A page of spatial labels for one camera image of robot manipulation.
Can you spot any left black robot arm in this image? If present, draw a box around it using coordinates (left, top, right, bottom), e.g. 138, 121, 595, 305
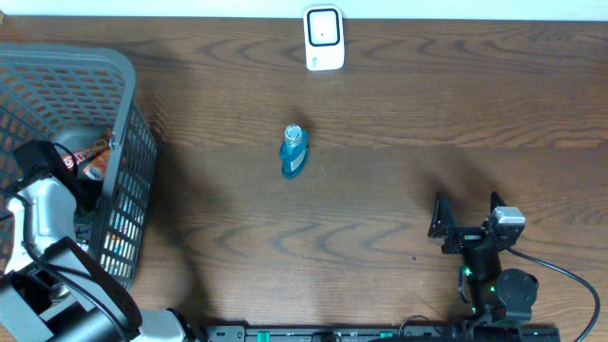
1, 140, 197, 341

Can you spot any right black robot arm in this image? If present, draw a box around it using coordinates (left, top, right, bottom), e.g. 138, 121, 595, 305
427, 192, 539, 338

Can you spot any grey plastic shopping basket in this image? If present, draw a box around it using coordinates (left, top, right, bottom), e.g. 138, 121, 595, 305
1, 43, 158, 288

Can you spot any small orange snack box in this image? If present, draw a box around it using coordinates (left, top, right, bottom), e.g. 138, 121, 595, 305
84, 150, 111, 181

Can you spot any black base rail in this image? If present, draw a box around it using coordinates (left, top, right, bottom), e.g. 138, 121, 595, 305
204, 324, 561, 342

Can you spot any orange chocolate bar wrapper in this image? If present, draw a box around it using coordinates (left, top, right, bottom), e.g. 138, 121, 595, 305
61, 128, 113, 170

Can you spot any blue mouthwash bottle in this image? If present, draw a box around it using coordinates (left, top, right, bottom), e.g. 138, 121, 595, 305
279, 123, 310, 179

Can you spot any white barcode scanner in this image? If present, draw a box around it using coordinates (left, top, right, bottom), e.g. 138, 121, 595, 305
303, 5, 346, 71

